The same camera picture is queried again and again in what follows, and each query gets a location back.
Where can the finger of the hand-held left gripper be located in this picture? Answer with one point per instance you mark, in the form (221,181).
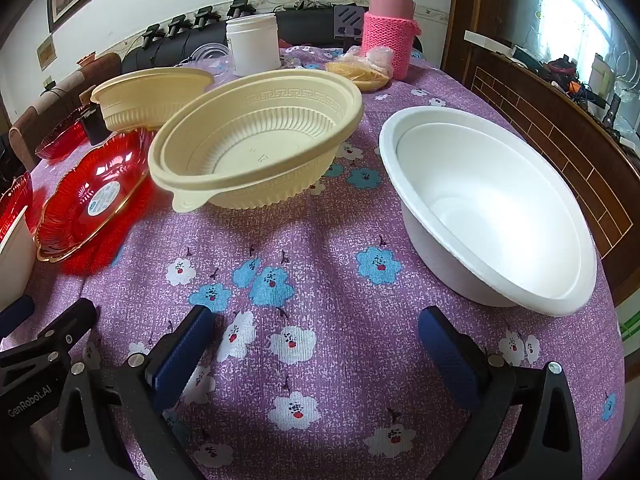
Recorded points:
(15,315)
(70,320)

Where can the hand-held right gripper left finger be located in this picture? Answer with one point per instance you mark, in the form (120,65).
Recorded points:
(182,355)

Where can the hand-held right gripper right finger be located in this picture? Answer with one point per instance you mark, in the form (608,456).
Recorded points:
(445,355)

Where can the red glass plate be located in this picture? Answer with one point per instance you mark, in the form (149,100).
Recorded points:
(15,200)

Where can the red plate with gold rim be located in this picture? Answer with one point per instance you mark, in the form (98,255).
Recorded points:
(90,200)

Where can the white foam bowl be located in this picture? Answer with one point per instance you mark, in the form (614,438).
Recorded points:
(490,210)

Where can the large beige plastic bowl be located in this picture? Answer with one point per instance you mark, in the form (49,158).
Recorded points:
(260,140)

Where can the purple floral tablecloth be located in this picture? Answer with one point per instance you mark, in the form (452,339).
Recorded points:
(320,310)

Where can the red leaf-shaped plate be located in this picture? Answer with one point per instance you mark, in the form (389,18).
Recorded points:
(62,135)

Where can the dark cup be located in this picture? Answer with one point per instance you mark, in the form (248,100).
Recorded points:
(94,125)

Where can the brown sofa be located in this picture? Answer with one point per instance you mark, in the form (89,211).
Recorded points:
(55,105)

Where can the wooden brick-pattern counter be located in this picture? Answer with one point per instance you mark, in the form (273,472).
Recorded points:
(550,125)

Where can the small red dish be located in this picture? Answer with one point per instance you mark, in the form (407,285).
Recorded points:
(86,58)

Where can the black hand-held device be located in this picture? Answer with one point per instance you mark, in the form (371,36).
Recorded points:
(151,36)
(240,8)
(206,16)
(179,26)

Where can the plastic bag of pancakes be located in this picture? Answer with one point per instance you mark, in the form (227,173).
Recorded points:
(362,67)

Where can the clear plastic container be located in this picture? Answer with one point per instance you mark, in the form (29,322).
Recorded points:
(212,55)

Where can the white ledge tray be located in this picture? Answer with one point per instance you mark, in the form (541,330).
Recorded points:
(487,42)

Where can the white box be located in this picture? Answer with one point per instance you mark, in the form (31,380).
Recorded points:
(600,80)

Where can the white plastic jar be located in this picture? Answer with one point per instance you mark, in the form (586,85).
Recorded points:
(252,42)

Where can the pink thermos with knitted sleeve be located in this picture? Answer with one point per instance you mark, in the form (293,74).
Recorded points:
(392,35)

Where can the black perforated phone stand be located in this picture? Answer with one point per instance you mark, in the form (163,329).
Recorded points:
(348,20)

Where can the black leather sofa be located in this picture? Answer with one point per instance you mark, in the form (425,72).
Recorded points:
(305,27)

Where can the wall socket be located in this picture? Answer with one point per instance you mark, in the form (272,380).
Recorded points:
(48,82)

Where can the yellow wall plaque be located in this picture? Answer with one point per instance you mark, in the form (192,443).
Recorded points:
(45,54)

